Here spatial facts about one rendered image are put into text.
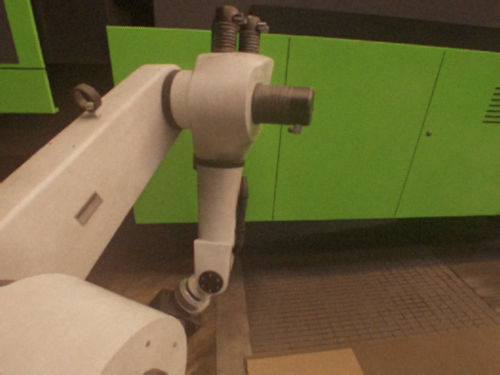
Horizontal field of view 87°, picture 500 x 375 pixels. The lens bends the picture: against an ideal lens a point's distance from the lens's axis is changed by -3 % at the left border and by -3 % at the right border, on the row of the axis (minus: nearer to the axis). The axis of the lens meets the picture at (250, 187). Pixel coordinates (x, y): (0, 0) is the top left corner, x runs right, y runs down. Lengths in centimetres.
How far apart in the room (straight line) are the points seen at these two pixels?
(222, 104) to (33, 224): 52
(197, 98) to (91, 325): 62
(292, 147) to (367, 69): 51
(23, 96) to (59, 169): 97
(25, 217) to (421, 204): 192
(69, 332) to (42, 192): 32
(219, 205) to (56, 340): 75
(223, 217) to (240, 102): 48
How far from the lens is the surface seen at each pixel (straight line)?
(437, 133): 185
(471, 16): 226
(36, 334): 43
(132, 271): 228
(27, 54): 158
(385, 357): 183
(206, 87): 83
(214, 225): 109
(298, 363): 167
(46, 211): 67
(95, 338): 41
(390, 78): 160
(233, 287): 201
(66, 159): 69
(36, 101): 160
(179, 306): 131
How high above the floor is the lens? 145
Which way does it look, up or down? 26 degrees down
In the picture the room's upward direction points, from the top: straight up
